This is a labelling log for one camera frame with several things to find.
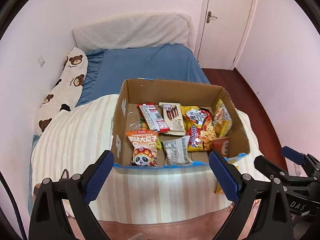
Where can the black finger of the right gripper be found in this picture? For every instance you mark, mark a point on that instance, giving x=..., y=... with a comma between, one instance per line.
x=268, y=169

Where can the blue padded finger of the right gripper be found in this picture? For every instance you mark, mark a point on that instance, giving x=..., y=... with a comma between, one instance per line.
x=308, y=162

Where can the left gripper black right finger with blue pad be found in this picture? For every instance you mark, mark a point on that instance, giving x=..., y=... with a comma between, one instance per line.
x=273, y=218

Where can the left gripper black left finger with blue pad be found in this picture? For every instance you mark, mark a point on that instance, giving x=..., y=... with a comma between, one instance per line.
x=48, y=218

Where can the yellow chip bag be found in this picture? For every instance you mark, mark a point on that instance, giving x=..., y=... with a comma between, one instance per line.
x=222, y=121

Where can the white grey snack bag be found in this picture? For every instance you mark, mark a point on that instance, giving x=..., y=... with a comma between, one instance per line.
x=177, y=151

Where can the red white spicy strip bag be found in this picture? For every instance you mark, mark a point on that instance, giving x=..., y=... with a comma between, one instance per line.
x=153, y=118

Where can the orange panda seed bag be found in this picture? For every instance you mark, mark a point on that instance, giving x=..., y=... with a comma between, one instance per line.
x=144, y=144

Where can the fruit gummy candy bag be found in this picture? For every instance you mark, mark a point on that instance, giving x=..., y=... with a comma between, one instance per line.
x=144, y=126

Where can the orange brown snack packet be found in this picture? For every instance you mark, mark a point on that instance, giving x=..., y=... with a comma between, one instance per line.
x=220, y=145

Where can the yellow orange noodle snack bag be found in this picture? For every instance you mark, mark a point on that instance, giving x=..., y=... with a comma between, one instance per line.
x=198, y=123

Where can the striped cat blanket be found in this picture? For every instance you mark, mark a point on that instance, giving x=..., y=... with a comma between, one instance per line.
x=168, y=204

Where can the white chocolate stick packet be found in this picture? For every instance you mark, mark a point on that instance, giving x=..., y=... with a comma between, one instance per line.
x=172, y=115

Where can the brown cardboard box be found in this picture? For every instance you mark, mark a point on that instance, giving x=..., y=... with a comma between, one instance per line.
x=140, y=91

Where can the bear print long pillow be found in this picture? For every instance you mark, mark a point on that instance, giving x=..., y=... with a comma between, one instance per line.
x=66, y=92

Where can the white door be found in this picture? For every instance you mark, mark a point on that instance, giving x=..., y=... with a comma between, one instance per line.
x=220, y=42

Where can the blue bed sheet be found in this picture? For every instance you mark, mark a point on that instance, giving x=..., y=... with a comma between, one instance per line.
x=108, y=69

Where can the grey white pillow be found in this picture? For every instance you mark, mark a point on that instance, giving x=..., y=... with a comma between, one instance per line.
x=136, y=31

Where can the wall switch plate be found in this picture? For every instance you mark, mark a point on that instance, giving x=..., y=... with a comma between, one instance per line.
x=41, y=61

